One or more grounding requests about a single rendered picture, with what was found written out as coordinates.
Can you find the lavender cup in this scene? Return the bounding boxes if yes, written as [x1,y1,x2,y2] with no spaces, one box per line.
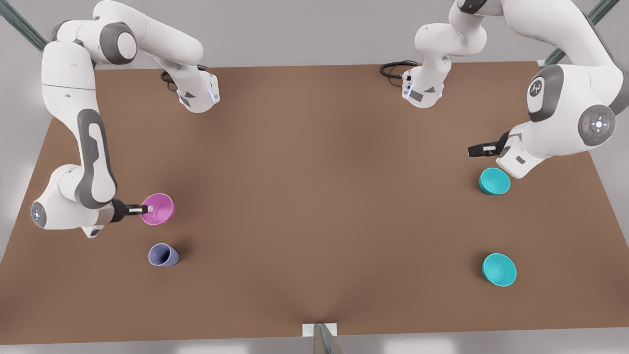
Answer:
[148,243,180,267]

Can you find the silver frame post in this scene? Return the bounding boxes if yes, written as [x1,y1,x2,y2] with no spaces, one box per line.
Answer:
[0,0,48,53]
[537,0,621,67]
[302,323,345,354]

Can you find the wide teal bowl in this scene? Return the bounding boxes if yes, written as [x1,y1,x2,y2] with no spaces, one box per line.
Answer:
[482,253,517,288]

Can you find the pink bowl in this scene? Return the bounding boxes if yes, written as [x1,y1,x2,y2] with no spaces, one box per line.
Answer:
[141,193,175,226]

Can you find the small teal bowl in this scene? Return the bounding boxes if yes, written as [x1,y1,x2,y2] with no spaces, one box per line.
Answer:
[479,167,511,195]

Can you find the black cable loop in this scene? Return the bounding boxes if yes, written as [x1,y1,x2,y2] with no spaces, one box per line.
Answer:
[160,65,209,92]
[379,60,420,88]

